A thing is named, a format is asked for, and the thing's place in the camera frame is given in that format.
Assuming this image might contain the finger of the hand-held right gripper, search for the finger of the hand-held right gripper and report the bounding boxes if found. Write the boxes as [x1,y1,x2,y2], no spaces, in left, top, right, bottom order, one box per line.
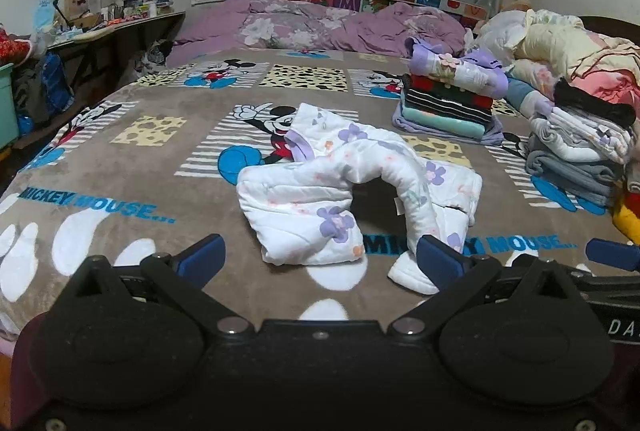
[585,238,640,273]

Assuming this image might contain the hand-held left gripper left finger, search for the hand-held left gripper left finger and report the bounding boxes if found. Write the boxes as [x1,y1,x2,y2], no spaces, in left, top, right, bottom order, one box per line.
[70,233,253,339]

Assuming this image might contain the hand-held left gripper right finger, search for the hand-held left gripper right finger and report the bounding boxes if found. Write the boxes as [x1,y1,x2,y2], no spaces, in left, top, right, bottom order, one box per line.
[389,235,583,339]

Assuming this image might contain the white floral padded pants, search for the white floral padded pants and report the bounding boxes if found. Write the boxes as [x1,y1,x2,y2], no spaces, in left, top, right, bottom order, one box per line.
[236,102,483,296]

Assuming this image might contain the stack of grey white clothes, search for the stack of grey white clothes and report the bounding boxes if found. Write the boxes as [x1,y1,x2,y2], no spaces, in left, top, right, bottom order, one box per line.
[525,103,636,214]

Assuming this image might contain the stack of colourful folded clothes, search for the stack of colourful folded clothes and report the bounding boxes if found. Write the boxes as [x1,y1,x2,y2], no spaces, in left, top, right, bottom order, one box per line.
[391,36,510,146]

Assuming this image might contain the yellow folded garment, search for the yellow folded garment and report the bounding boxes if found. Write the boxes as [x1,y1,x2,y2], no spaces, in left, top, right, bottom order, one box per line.
[612,201,640,246]

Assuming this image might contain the beige folded garment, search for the beige folded garment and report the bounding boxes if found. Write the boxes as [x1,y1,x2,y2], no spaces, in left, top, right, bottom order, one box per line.
[622,163,640,194]

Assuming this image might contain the brown cartoon printed blanket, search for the brown cartoon printed blanket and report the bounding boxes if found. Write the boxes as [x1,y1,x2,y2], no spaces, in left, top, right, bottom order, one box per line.
[0,47,640,347]

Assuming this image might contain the black garment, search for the black garment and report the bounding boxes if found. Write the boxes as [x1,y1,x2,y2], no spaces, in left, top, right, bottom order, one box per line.
[552,78,637,128]

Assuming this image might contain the black white patterned cloth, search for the black white patterned cloth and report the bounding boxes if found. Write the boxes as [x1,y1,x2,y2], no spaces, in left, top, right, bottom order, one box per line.
[134,40,175,72]

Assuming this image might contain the pile of pale bedding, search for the pile of pale bedding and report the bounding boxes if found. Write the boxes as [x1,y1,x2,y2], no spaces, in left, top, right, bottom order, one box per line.
[472,0,640,112]

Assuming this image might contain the blue bag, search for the blue bag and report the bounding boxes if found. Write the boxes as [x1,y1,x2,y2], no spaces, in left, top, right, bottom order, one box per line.
[17,52,76,136]

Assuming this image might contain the dark wooden bed end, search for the dark wooden bed end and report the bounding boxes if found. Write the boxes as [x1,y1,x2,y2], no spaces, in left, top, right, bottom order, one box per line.
[580,15,640,42]

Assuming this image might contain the dark wooden desk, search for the dark wooden desk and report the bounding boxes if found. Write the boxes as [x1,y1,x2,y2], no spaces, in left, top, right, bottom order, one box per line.
[47,11,187,82]

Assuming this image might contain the green plastic bin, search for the green plastic bin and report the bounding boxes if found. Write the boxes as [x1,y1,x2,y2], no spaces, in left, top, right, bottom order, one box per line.
[0,63,22,150]

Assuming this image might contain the purple floral quilt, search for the purple floral quilt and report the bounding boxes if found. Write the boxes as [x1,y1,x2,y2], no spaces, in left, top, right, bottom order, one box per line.
[165,0,468,59]

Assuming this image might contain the clutter of small bottles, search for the clutter of small bottles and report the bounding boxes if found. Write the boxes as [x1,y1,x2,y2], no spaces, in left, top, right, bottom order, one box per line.
[102,0,175,20]

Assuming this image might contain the cardboard box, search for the cardboard box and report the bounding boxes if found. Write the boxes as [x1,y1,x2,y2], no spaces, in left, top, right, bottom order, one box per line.
[52,0,103,29]

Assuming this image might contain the red patterned cloth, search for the red patterned cloth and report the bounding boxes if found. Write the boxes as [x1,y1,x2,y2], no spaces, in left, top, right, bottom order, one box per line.
[0,25,36,68]

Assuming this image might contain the clear plastic bag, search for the clear plastic bag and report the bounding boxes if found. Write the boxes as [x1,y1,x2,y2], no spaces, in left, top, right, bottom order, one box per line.
[32,0,68,36]

